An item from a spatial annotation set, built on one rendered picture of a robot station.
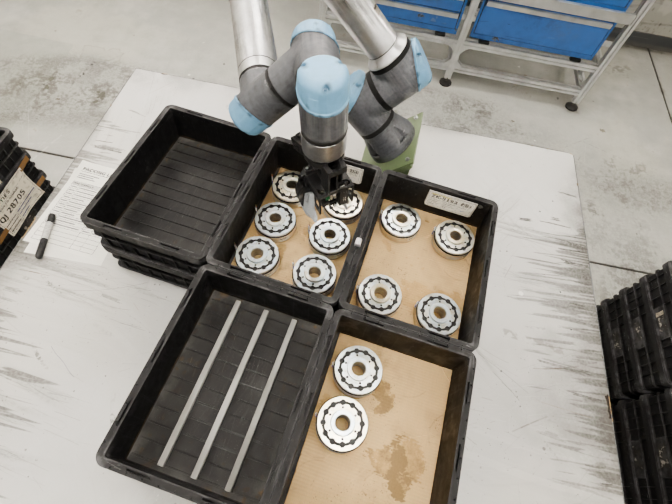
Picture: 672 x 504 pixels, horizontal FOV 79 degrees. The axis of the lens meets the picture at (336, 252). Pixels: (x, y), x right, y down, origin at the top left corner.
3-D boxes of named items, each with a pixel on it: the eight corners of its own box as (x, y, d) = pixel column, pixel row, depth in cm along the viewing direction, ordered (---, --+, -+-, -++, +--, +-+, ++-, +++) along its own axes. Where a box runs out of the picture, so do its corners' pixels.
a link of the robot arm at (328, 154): (292, 121, 66) (337, 105, 68) (294, 141, 70) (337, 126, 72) (312, 153, 63) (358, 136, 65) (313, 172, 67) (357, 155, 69)
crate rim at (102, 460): (204, 266, 89) (202, 261, 87) (335, 310, 87) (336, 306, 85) (96, 463, 70) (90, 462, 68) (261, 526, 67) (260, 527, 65)
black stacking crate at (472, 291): (376, 196, 115) (384, 169, 105) (480, 228, 112) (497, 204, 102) (333, 324, 95) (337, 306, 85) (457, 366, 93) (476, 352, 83)
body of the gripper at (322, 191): (318, 217, 77) (316, 177, 67) (299, 184, 81) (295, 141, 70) (354, 202, 79) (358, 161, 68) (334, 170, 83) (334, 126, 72)
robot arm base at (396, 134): (372, 141, 132) (353, 120, 126) (412, 115, 124) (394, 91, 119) (373, 171, 122) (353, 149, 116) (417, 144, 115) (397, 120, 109)
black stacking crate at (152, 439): (212, 286, 97) (203, 264, 88) (331, 325, 95) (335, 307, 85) (119, 464, 78) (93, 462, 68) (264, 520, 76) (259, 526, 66)
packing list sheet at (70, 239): (76, 159, 126) (76, 158, 125) (150, 174, 125) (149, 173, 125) (16, 250, 109) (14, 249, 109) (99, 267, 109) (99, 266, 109)
